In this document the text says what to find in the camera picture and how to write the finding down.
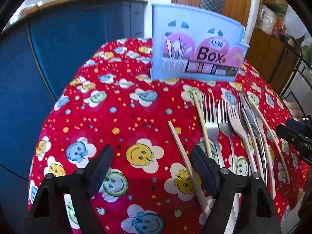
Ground black wire rack cart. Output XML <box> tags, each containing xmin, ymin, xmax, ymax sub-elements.
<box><xmin>269</xmin><ymin>35</ymin><xmax>311</xmax><ymax>116</ymax></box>

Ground light blue utensil holder box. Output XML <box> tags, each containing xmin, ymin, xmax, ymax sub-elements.
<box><xmin>151</xmin><ymin>4</ymin><xmax>249</xmax><ymax>82</ymax></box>

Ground white handled table knife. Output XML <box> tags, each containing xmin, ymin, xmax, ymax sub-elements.
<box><xmin>238</xmin><ymin>90</ymin><xmax>268</xmax><ymax>185</ymax></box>

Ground white handled fork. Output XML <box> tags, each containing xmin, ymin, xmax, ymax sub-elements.
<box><xmin>227</xmin><ymin>103</ymin><xmax>258</xmax><ymax>173</ymax></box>

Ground red smiley floral tablecloth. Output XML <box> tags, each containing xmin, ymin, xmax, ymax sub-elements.
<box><xmin>28</xmin><ymin>38</ymin><xmax>311</xmax><ymax>233</ymax></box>

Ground bag of green vegetables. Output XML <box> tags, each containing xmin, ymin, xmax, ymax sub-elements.
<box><xmin>301</xmin><ymin>37</ymin><xmax>312</xmax><ymax>65</ymax></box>

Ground steel fork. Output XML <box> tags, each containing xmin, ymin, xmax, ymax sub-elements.
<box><xmin>200</xmin><ymin>93</ymin><xmax>225</xmax><ymax>168</ymax></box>
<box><xmin>218</xmin><ymin>99</ymin><xmax>239</xmax><ymax>231</ymax></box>

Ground wooden side cabinet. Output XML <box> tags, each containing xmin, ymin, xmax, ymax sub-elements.
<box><xmin>246</xmin><ymin>0</ymin><xmax>288</xmax><ymax>83</ymax></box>

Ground blue lower kitchen cabinets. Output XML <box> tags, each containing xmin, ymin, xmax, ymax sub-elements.
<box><xmin>1</xmin><ymin>0</ymin><xmax>146</xmax><ymax>233</ymax></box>

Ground white handled spoon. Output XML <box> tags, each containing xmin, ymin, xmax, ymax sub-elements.
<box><xmin>249</xmin><ymin>99</ymin><xmax>276</xmax><ymax>200</ymax></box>

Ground pile of white eggs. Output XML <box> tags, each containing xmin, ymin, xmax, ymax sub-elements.
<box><xmin>283</xmin><ymin>99</ymin><xmax>307</xmax><ymax>121</ymax></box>

